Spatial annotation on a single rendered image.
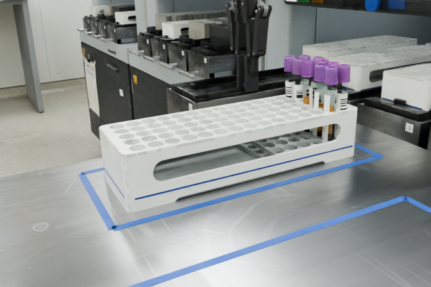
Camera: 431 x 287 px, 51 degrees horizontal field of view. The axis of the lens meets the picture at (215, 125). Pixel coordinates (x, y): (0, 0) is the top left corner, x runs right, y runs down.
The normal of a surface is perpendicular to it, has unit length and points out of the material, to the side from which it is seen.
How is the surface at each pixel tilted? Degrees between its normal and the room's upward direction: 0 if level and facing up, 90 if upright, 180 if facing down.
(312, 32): 90
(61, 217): 0
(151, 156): 90
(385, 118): 90
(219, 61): 90
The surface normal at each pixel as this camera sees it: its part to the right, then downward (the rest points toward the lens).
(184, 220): -0.02, -0.95
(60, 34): 0.49, 0.27
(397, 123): -0.87, 0.18
